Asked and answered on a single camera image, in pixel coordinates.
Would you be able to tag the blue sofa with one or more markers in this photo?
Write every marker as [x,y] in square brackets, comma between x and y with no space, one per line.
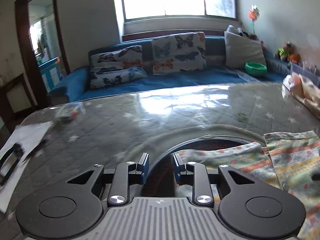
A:
[76,86]

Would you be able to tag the colourful patterned baby garment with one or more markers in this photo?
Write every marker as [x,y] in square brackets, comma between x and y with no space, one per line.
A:
[288,162]

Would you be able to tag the cream beige crumpled garment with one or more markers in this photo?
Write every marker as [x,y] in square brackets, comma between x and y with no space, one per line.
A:
[303,89]

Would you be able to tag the right butterfly print cushion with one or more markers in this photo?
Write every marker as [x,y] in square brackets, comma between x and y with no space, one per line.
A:
[179,53]

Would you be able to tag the grey plain pillow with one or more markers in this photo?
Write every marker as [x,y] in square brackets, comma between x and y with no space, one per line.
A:
[240,50]

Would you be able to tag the clear plastic storage bin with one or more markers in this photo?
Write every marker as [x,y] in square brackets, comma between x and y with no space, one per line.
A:
[306,73]

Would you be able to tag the butterfly print cushion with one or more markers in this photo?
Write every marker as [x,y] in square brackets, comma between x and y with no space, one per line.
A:
[116,67]
[179,53]

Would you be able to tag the black round induction cooktop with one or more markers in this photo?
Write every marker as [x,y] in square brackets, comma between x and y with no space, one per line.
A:
[161,180]

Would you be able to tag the white paper sheet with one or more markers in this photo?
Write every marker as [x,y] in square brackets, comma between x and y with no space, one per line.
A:
[29,137]

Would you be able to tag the left butterfly print cushion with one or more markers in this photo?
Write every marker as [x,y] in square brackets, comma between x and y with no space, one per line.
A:
[116,67]

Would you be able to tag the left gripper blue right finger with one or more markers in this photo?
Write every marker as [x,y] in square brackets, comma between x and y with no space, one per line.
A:
[196,175]

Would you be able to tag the teddy bear plush toy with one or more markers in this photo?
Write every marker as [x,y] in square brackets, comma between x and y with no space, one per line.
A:
[287,53]

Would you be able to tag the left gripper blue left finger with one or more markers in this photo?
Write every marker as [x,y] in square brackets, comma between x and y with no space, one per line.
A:
[125,175]

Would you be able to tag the blue white cabinet beyond door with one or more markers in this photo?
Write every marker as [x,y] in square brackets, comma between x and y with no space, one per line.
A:
[52,72]

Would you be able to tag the colourful pinwheel toy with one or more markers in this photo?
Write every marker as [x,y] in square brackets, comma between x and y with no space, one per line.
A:
[254,14]

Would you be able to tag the green plastic basin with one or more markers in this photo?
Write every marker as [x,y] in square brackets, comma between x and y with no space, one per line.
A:
[255,69]

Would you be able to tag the black handle tool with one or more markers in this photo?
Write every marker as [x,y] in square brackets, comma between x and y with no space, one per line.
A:
[9,161]

